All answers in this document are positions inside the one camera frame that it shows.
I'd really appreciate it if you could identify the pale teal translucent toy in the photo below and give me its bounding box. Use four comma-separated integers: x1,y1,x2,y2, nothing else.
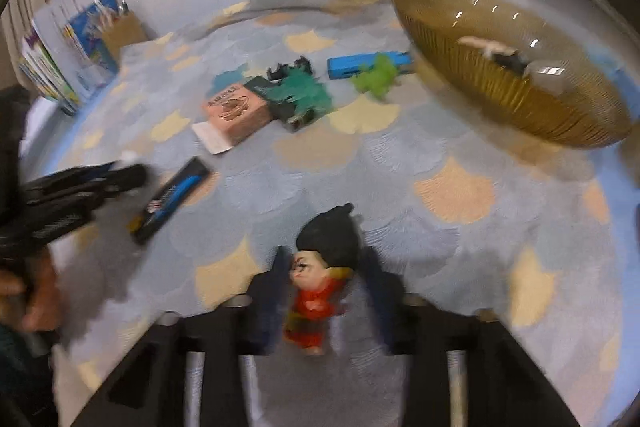
214,63,251,94

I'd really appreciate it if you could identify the blue lighter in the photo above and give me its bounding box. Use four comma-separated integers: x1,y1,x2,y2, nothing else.
327,52,416,80

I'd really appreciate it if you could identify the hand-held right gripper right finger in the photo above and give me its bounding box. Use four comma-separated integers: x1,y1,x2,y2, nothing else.
356,246,583,427

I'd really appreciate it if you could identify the black spiky toy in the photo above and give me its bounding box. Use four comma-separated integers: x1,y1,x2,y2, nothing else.
266,56,313,82

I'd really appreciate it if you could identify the amber glass bowl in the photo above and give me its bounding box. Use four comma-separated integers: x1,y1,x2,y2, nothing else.
391,0,635,149

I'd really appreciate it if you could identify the brown pen holder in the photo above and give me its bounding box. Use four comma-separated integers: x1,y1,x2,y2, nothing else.
100,12,150,60

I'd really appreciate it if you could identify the black-haired red doll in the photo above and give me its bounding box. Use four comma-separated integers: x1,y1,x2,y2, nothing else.
282,203,361,357

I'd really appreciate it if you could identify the bunch of pens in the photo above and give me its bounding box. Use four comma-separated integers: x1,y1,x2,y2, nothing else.
97,0,133,25

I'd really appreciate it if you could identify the patterned blue tablecloth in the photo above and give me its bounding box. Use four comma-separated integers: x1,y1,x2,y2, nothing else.
20,0,640,427

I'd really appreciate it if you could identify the pink card box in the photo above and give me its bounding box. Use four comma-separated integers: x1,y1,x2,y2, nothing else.
202,82,273,145

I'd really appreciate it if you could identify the long black pen box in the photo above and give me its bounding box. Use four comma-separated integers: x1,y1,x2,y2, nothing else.
131,157,210,245

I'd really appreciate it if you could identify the person's left hand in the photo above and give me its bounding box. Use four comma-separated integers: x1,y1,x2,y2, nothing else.
0,252,61,333

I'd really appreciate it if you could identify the green translucent toy figure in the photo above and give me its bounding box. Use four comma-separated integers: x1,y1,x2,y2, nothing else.
350,54,401,100

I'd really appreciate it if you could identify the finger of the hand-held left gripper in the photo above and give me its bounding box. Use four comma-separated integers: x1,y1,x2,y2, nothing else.
50,164,149,208
25,163,118,195

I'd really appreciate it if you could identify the teal translucent toy figure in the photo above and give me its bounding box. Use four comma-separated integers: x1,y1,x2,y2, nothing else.
267,67,335,118

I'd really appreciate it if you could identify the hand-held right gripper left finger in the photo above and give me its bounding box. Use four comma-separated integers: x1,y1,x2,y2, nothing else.
70,246,296,427

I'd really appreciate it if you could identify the person's left forearm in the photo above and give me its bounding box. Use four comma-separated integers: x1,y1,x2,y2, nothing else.
0,322,56,427

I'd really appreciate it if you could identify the row of booklets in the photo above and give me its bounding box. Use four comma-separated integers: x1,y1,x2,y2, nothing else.
19,0,121,115

